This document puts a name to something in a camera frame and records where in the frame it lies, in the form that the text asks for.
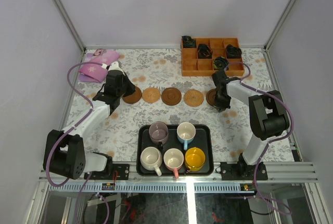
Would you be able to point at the pink folded cloth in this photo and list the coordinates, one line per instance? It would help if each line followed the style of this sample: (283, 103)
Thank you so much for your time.
(97, 73)

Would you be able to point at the blue mug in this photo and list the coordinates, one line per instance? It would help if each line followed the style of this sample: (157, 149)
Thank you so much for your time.
(186, 132)

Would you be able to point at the yellow mug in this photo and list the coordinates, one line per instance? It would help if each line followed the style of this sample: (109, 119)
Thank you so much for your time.
(195, 159)

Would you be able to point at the pink mug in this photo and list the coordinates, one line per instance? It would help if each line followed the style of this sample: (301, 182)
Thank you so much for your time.
(173, 160)

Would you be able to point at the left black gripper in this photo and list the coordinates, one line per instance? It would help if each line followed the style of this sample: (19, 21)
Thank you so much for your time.
(126, 86)

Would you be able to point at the dark brown wooden coaster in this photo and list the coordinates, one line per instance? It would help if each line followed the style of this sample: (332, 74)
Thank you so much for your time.
(171, 96)
(210, 97)
(133, 98)

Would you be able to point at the woven rattan coaster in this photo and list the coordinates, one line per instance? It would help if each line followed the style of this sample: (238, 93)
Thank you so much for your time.
(193, 98)
(151, 95)

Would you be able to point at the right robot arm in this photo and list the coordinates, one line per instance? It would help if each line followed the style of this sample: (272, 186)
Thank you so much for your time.
(267, 114)

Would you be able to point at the rolled dark sock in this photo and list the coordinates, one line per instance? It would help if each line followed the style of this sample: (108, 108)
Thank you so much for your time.
(220, 63)
(188, 42)
(204, 52)
(233, 52)

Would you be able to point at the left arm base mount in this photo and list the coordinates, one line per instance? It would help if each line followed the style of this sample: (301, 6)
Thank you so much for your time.
(115, 173)

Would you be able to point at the orange compartment organizer box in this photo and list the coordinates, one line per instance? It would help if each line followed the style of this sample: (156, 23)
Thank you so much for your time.
(194, 67)

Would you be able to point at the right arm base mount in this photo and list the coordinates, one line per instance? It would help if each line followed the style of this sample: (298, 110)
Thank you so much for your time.
(241, 171)

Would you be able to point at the purple mug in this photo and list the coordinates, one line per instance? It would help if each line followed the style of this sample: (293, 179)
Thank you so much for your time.
(159, 134)

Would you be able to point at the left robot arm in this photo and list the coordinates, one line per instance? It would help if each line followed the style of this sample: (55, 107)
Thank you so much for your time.
(64, 151)

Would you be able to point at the cream white mug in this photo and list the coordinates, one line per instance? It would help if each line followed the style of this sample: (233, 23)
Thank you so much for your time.
(151, 159)

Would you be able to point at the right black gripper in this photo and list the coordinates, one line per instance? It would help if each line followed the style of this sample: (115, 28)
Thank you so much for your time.
(222, 107)

